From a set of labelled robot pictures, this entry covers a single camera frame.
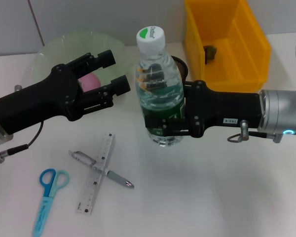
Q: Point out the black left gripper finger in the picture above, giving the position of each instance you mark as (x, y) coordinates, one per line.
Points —
(121, 86)

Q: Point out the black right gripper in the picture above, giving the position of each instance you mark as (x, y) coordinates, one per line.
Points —
(227, 108)

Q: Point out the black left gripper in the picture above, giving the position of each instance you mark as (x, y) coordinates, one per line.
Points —
(39, 101)

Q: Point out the pink toy peach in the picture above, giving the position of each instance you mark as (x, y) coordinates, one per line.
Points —
(91, 82)

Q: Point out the green label water bottle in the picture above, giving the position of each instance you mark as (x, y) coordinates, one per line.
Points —
(160, 51)

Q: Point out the blue scissors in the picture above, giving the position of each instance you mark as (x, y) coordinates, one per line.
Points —
(45, 200)

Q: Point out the black mesh pen cup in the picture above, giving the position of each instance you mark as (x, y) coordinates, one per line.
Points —
(182, 66)

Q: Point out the translucent green fruit bowl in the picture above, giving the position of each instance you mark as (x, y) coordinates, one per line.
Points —
(64, 47)

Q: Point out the clear grey ballpoint pen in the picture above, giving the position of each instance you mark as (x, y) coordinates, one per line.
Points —
(118, 179)

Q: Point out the transparent plastic ruler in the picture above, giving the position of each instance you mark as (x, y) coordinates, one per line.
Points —
(88, 197)

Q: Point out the yellow plastic bin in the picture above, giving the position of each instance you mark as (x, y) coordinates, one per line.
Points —
(227, 61)

